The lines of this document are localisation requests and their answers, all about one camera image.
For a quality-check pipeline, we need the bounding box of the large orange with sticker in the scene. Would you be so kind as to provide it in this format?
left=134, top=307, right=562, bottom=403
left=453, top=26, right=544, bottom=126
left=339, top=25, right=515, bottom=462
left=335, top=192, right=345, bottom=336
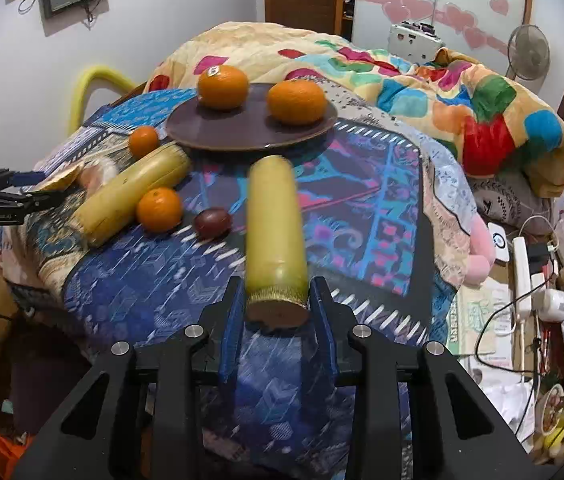
left=197, top=65, right=249, bottom=110

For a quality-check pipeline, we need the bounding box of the yellow sugarcane piece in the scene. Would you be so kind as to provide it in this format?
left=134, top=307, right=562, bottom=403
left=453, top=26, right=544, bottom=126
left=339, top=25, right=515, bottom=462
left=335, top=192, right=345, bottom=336
left=245, top=155, right=309, bottom=330
left=68, top=142, right=192, bottom=247

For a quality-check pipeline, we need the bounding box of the colourful patchwork blanket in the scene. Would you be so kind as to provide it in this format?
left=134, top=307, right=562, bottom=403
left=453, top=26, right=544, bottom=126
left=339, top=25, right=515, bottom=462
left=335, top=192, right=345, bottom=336
left=144, top=22, right=564, bottom=198

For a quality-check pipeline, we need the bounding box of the small tangerine front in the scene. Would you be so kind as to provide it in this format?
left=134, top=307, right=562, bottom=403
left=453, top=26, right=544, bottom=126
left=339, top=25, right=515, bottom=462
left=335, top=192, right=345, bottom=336
left=136, top=188, right=183, bottom=234

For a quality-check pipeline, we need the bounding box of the dark brown round plate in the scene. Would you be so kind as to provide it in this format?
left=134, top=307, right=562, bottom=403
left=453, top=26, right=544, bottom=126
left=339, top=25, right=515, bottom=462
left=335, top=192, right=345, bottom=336
left=163, top=84, right=337, bottom=152

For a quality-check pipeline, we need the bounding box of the white grey box device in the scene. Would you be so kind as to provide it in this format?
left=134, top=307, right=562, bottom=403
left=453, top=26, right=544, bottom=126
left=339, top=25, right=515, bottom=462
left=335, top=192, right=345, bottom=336
left=387, top=21, right=446, bottom=64

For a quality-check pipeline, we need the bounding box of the blue patterned patchwork cloth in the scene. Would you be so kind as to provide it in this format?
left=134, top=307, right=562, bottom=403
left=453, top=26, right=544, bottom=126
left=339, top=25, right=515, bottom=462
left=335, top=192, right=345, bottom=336
left=0, top=81, right=478, bottom=470

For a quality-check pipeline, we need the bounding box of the white power strip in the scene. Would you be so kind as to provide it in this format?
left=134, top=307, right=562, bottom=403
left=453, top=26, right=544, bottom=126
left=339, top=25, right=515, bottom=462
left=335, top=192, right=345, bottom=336
left=512, top=236, right=532, bottom=322

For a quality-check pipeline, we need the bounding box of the dark purple passion fruit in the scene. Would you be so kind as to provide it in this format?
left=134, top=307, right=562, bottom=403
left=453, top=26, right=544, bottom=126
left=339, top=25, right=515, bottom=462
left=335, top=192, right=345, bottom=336
left=193, top=207, right=232, bottom=240

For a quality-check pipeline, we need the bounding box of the yellow curved chair frame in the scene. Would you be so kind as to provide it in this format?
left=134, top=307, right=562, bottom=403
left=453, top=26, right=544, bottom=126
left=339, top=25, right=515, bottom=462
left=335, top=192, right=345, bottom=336
left=67, top=64, right=138, bottom=136

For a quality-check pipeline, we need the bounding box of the small tangerine near plate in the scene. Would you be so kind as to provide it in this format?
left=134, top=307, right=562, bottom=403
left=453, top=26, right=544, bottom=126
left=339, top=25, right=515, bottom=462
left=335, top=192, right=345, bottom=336
left=128, top=125, right=160, bottom=159

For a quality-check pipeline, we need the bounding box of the standing electric fan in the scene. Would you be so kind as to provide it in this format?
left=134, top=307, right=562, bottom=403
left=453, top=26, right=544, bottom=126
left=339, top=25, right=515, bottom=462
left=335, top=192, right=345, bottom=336
left=507, top=24, right=551, bottom=80

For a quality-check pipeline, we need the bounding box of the white wardrobe with hearts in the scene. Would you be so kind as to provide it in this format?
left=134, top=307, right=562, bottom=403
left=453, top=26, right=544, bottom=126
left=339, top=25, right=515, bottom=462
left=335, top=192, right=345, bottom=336
left=352, top=0, right=532, bottom=60

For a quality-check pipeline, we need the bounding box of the large orange on plate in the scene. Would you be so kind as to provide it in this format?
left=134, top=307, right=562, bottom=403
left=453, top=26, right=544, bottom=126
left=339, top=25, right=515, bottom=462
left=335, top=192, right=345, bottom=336
left=267, top=79, right=327, bottom=126

